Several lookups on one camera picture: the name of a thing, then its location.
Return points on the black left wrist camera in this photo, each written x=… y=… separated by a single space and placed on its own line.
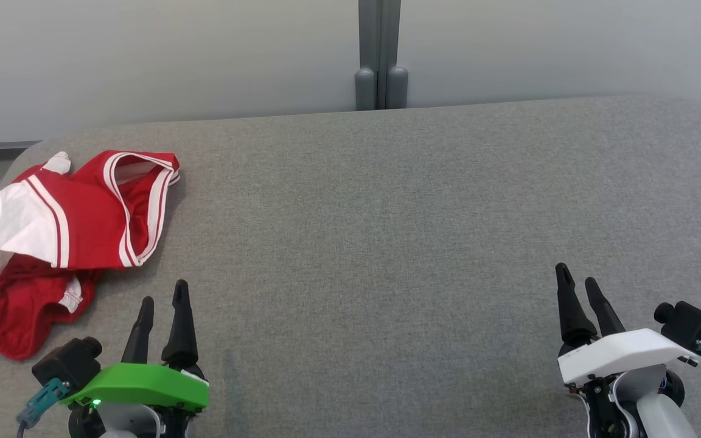
x=67 y=365

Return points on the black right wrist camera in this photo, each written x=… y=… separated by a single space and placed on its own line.
x=691 y=325

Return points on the grey partition post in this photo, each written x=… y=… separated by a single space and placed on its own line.
x=380 y=55

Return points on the red Bulls basketball jersey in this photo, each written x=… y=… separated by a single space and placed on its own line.
x=92 y=213

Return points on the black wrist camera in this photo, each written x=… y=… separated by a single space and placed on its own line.
x=691 y=325
x=67 y=365

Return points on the red white-striped shorts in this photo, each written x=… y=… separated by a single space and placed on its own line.
x=10 y=310

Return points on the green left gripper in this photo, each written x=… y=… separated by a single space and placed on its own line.
x=143 y=383

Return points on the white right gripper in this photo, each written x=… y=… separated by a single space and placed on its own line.
x=624 y=353

